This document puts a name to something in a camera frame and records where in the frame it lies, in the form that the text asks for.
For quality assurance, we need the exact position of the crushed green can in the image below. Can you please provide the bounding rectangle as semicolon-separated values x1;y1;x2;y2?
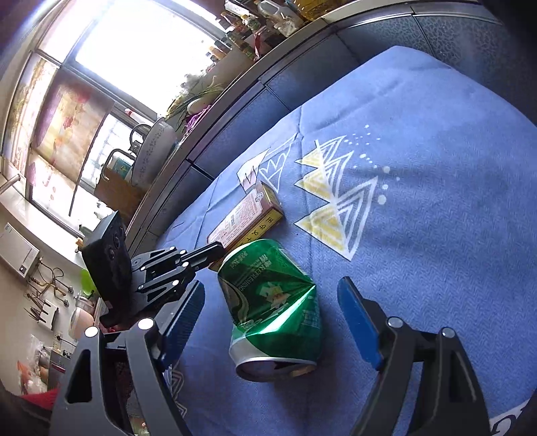
217;239;322;382

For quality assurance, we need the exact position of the blue printed tablecloth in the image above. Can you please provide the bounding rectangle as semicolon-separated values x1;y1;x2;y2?
157;46;536;435

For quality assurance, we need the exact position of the yellow pink medicine box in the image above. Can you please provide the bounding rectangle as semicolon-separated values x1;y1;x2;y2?
207;182;284;255

